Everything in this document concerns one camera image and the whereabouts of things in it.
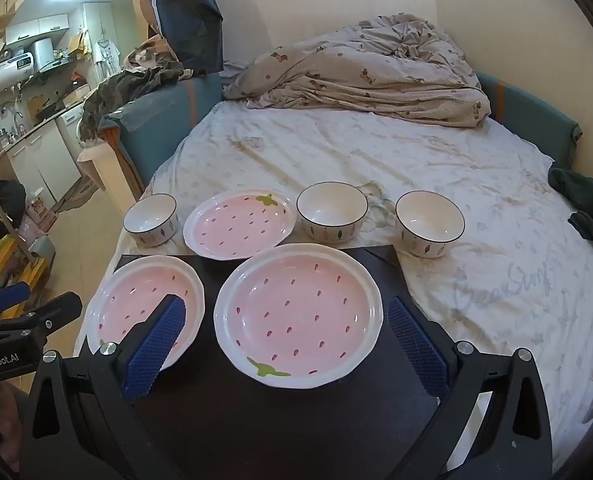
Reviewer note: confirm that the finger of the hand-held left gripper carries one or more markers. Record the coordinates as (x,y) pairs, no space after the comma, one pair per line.
(56,310)
(9,299)

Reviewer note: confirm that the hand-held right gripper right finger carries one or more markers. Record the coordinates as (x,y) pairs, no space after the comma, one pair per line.
(416,345)

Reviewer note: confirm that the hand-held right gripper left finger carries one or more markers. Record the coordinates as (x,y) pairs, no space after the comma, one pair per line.
(156,345)

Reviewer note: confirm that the large pink strawberry plate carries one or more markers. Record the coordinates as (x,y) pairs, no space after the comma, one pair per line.
(296,310)

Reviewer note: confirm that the white bowl with dark rim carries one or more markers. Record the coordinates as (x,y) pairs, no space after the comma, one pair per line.
(150,215)
(429,220)
(331,207)

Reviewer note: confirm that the person's left forearm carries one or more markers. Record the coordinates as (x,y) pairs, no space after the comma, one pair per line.
(1,415)

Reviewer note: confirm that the yellow wooden rack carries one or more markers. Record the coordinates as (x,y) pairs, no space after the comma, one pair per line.
(6,260)

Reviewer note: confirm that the black bag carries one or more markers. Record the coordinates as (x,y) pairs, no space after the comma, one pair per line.
(6,195)

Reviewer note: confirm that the white kitchen base cabinet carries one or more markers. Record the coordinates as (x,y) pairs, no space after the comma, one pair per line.
(41,155)

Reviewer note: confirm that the dark brown board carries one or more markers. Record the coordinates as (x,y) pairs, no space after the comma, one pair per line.
(276,435)

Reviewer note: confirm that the kitchen faucet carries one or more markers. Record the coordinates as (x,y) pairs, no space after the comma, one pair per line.
(19,122)

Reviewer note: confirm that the camouflage jacket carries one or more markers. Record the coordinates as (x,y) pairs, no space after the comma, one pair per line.
(111,92)

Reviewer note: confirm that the dark green cloth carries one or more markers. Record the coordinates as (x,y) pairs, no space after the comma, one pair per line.
(576,185)

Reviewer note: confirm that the white water heater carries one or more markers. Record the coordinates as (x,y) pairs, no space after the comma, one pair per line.
(9,70)

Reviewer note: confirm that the silver range hood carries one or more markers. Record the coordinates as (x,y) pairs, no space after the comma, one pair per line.
(44,52)

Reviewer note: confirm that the brown patterned blanket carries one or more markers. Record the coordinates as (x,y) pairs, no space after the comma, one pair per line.
(151,52)

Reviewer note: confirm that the beige printed quilt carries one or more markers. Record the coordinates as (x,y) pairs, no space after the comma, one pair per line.
(366,70)

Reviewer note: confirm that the tall white cabinet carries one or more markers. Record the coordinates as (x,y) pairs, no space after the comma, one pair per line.
(99,25)

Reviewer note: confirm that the dark blue hanging cloth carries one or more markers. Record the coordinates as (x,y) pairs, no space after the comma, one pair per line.
(191,20)

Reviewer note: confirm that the teal bed frame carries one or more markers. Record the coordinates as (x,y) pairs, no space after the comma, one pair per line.
(166,105)

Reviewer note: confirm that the white wall cabinet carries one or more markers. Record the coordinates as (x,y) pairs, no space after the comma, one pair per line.
(36,27)

